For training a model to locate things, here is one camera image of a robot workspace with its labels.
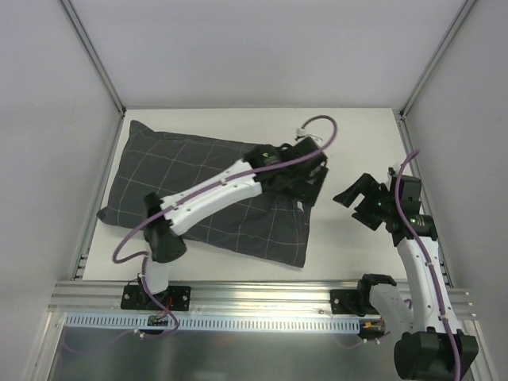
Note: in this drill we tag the left aluminium frame post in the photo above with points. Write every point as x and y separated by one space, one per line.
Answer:
72 15

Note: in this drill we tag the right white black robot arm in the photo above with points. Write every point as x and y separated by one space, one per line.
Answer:
430 343

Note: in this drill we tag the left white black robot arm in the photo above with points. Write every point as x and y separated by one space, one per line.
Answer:
169 218

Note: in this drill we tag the aluminium frame post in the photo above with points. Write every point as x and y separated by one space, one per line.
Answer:
457 23
72 15

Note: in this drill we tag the dark grey checked pillowcase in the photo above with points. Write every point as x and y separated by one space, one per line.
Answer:
250 199

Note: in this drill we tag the right aluminium frame post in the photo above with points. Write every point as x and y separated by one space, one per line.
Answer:
457 23

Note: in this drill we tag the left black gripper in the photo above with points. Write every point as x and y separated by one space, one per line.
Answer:
313 175

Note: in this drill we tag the aluminium mounting rail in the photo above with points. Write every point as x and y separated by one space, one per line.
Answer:
250 299

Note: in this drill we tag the white slotted cable duct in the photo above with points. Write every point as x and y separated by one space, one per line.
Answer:
216 323

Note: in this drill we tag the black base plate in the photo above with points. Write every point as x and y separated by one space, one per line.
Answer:
345 301
174 298

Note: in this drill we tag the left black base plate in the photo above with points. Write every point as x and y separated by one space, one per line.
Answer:
174 298

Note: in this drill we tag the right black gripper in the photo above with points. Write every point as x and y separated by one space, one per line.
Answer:
367 202

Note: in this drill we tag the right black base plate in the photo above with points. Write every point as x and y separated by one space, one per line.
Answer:
345 301

